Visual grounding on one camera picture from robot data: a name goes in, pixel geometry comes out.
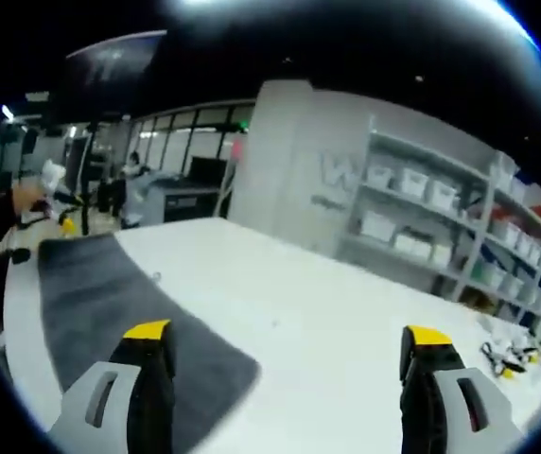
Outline grey towel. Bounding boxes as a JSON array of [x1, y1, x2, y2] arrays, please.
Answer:
[[37, 232, 262, 427]]

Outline rows of white storage boxes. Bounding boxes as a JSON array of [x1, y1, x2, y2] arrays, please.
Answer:
[[359, 163, 541, 304]]

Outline person's left hand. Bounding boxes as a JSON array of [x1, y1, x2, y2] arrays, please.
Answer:
[[12, 184, 52, 224]]

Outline black equipment cabinet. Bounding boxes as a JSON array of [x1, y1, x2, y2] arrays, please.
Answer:
[[163, 155, 228, 224]]

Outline black stand pole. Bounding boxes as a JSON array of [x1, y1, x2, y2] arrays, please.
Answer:
[[78, 122, 100, 236]]

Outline pile of spare grippers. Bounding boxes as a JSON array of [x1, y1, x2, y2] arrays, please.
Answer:
[[480, 329, 541, 380]]

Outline grey metal storage shelf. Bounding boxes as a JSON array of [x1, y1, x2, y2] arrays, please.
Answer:
[[336, 131, 541, 332]]

